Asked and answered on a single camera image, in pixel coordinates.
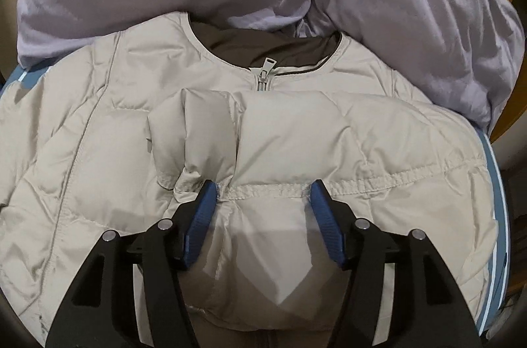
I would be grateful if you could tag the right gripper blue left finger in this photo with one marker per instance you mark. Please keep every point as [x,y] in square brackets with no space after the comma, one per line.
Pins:
[99,310]

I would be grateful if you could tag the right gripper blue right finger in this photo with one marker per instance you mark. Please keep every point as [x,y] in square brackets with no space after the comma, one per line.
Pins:
[428,307]

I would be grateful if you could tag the beige puffer jacket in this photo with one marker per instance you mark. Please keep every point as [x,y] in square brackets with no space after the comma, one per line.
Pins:
[263,150]

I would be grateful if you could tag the blue white striped bedsheet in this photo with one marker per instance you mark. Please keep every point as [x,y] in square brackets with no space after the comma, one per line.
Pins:
[496,207]

